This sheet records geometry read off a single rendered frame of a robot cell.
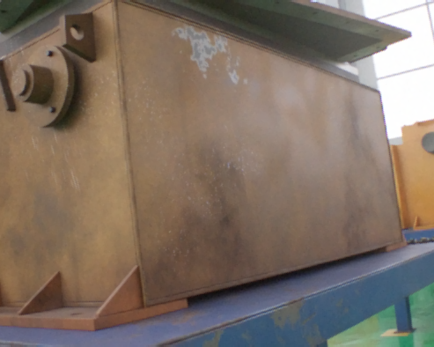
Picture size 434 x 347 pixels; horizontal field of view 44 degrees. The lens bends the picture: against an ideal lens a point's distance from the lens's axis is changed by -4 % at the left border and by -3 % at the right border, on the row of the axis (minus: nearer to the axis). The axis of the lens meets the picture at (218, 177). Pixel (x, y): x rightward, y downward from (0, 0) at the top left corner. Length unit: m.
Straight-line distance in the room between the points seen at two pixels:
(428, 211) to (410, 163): 0.35
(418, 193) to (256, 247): 2.75
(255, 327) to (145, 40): 0.57
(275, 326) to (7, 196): 0.68
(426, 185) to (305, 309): 2.93
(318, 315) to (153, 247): 0.34
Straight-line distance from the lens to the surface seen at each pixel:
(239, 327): 0.87
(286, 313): 0.99
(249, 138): 1.30
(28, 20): 1.42
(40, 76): 1.11
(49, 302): 1.15
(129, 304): 0.97
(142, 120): 1.04
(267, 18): 1.59
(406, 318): 3.73
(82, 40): 1.08
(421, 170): 3.92
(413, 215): 3.94
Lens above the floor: 0.76
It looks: 6 degrees up
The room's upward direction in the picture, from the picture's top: 7 degrees counter-clockwise
